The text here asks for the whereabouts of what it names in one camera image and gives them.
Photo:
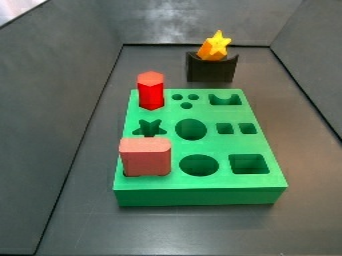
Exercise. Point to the yellow star prism block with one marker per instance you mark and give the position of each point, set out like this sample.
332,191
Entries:
214,47

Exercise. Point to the green shape sorter board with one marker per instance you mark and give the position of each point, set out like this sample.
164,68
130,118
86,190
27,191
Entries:
222,162

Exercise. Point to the black curved cradle fixture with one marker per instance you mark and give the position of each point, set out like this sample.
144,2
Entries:
210,71

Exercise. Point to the pink rounded rectangular block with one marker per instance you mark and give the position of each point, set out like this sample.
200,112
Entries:
146,156

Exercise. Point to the red hexagonal prism block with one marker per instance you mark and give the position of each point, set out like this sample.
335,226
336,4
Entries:
150,89

